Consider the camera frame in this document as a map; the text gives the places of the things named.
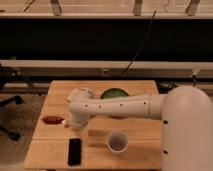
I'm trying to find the black rectangular eraser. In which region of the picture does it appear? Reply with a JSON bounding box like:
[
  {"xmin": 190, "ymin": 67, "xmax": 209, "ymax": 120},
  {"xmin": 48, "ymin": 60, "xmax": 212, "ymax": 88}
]
[{"xmin": 68, "ymin": 138, "xmax": 81, "ymax": 166}]

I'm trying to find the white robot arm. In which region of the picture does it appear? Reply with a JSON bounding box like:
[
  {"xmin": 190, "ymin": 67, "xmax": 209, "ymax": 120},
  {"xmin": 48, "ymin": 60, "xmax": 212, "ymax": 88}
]
[{"xmin": 68, "ymin": 86, "xmax": 213, "ymax": 171}]

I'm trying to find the green bowl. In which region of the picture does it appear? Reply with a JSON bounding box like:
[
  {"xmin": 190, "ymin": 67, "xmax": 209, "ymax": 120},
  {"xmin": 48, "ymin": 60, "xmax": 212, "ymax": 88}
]
[{"xmin": 101, "ymin": 88, "xmax": 128, "ymax": 99}]

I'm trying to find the white paper cup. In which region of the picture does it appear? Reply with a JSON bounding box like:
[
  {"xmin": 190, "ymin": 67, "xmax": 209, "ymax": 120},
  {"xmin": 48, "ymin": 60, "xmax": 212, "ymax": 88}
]
[{"xmin": 106, "ymin": 130, "xmax": 128, "ymax": 154}]

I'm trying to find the brown red snack piece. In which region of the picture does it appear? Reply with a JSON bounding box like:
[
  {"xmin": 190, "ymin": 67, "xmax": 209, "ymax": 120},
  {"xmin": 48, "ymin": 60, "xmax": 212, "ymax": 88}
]
[{"xmin": 42, "ymin": 116, "xmax": 63, "ymax": 125}]

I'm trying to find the black floor cable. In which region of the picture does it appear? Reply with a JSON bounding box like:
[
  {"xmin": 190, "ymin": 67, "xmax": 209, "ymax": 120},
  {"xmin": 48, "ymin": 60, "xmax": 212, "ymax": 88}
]
[{"xmin": 157, "ymin": 74, "xmax": 198, "ymax": 95}]

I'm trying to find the black hanging cable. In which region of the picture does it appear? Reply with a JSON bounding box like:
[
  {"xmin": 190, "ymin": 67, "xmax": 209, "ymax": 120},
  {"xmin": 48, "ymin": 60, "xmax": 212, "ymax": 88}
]
[{"xmin": 119, "ymin": 9, "xmax": 157, "ymax": 77}]

